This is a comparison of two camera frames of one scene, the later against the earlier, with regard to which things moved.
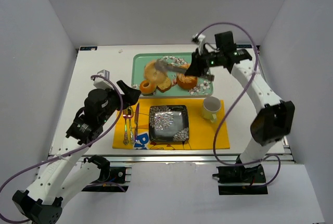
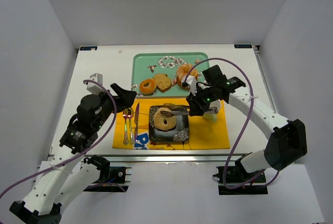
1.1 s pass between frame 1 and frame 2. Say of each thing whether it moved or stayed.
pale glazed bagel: moved
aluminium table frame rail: stayed
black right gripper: moved
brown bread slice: stayed
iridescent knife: stayed
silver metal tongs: moved
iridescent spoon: stayed
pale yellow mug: stayed
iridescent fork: stayed
